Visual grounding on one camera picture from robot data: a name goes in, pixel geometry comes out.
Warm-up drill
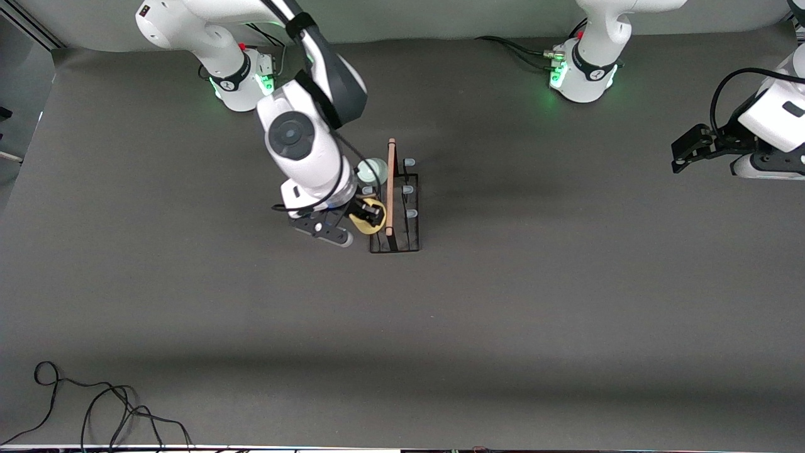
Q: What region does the yellow plastic cup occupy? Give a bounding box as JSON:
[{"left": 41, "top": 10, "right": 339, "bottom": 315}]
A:
[{"left": 348, "top": 198, "right": 386, "bottom": 235}]

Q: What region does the black wire cup holder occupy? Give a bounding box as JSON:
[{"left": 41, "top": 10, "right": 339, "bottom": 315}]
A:
[{"left": 362, "top": 138, "right": 421, "bottom": 254}]

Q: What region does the pale green plastic cup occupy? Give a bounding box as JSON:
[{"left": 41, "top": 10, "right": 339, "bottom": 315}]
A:
[{"left": 357, "top": 157, "right": 388, "bottom": 187}]

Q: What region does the dark grey table cover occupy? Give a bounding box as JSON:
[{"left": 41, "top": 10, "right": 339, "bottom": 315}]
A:
[{"left": 0, "top": 22, "right": 805, "bottom": 449}]

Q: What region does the black right arm base cable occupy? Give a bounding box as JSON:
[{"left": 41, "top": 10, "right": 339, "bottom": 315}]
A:
[{"left": 198, "top": 22, "right": 287, "bottom": 79}]

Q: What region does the black arm base cable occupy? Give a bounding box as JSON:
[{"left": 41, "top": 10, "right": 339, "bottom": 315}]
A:
[
  {"left": 503, "top": 43, "right": 554, "bottom": 71},
  {"left": 475, "top": 36, "right": 557, "bottom": 59},
  {"left": 198, "top": 22, "right": 287, "bottom": 79}
]

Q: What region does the black left arm base cable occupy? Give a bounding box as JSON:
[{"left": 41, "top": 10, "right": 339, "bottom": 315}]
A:
[
  {"left": 503, "top": 43, "right": 554, "bottom": 71},
  {"left": 475, "top": 36, "right": 557, "bottom": 59}
]

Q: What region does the thin black loose cable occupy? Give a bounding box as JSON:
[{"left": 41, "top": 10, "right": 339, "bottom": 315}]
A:
[
  {"left": 0, "top": 361, "right": 136, "bottom": 447},
  {"left": 80, "top": 385, "right": 194, "bottom": 453}
]

